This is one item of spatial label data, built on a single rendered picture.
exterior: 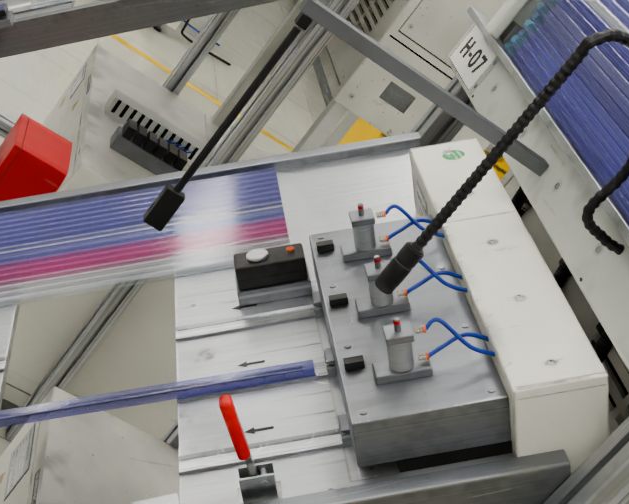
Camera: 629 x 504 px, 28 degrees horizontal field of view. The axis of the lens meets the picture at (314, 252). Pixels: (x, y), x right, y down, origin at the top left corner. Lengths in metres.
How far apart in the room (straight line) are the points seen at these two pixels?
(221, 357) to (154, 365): 1.43
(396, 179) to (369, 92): 0.89
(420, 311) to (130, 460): 0.71
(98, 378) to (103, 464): 0.99
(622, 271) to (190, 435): 0.42
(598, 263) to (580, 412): 0.14
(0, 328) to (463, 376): 0.56
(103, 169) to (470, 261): 1.40
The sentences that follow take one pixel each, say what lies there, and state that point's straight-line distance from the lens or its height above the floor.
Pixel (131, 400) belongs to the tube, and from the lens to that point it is 1.23.
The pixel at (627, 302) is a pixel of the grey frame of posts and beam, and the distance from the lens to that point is 1.08.
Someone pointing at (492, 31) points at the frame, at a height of 1.39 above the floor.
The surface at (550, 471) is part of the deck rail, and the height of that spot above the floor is 1.20.
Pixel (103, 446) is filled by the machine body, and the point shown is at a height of 0.62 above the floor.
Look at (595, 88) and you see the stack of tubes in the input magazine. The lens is 1.25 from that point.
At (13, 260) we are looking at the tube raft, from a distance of 1.53.
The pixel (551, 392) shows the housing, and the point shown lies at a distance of 1.05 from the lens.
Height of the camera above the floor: 1.56
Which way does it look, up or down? 19 degrees down
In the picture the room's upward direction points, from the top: 39 degrees clockwise
